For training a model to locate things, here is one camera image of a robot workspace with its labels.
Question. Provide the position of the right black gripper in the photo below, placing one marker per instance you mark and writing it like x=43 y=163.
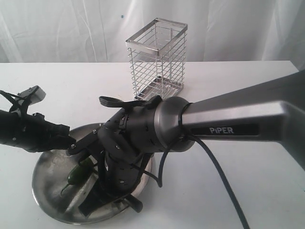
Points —
x=116 y=179

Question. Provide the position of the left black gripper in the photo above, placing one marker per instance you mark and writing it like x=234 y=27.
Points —
x=49 y=136

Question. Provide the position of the black handled knife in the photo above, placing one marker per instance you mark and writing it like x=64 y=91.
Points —
x=132 y=201

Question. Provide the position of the green chili pepper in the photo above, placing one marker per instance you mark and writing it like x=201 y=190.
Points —
x=79 y=174

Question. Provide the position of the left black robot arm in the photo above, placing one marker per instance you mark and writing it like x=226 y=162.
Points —
x=32 y=133

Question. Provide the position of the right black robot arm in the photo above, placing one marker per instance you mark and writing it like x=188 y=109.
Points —
x=272 y=111

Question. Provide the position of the round steel plate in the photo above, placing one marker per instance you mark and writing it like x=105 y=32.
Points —
x=59 y=200

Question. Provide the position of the white backdrop curtain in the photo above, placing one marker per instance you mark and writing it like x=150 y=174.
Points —
x=96 y=30

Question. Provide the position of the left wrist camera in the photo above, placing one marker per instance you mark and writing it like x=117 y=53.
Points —
x=32 y=95

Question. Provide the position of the wire mesh utensil holder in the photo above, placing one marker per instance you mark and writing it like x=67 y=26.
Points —
x=157 y=55

